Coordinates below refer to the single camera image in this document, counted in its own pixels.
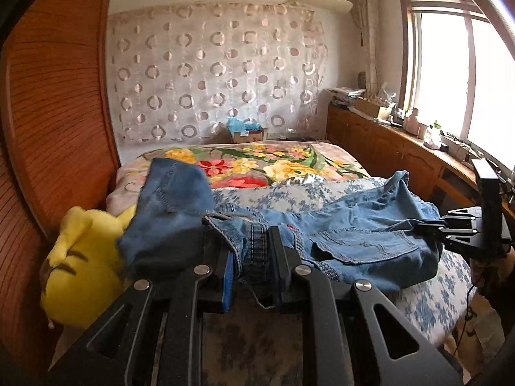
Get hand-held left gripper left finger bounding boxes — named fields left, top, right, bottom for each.
left=48, top=245, right=238, bottom=386

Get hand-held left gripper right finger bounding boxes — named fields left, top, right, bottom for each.
left=267, top=225, right=463, bottom=386

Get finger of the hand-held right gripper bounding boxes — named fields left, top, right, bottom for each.
left=411, top=218, right=446, bottom=238

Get light blue denim pants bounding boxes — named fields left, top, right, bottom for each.
left=201, top=170, right=444, bottom=295

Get dark blue denim pants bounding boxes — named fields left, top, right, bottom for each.
left=117, top=158, right=216, bottom=278

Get blue floral white bedsheet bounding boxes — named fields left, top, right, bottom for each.
left=212, top=176, right=472, bottom=344

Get long wooden cabinet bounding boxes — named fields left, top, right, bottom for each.
left=326, top=102, right=485, bottom=212

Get clear plastic bottle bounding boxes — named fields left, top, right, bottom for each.
left=426, top=121, right=442, bottom=147

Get colourful floral blanket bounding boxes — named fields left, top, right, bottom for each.
left=106, top=141, right=371, bottom=218

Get open cardboard box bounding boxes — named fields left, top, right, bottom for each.
left=354, top=96, right=394, bottom=120

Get yellow plush toy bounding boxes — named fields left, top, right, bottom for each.
left=39, top=205, right=138, bottom=329

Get cardboard box with blue cloth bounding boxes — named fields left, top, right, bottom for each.
left=227, top=118, right=269, bottom=144

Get stack of papers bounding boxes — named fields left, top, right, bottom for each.
left=328, top=86, right=366, bottom=108

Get wrapped air conditioner pipe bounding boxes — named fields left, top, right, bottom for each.
left=353, top=0, right=379, bottom=94

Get brown wooden wardrobe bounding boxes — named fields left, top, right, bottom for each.
left=0, top=0, right=122, bottom=371

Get black cable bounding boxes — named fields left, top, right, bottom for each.
left=454, top=273, right=485, bottom=356

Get window with wooden frame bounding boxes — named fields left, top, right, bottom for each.
left=398, top=0, right=515, bottom=171

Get sheer curtain with ring pattern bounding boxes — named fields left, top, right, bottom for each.
left=107, top=2, right=328, bottom=146

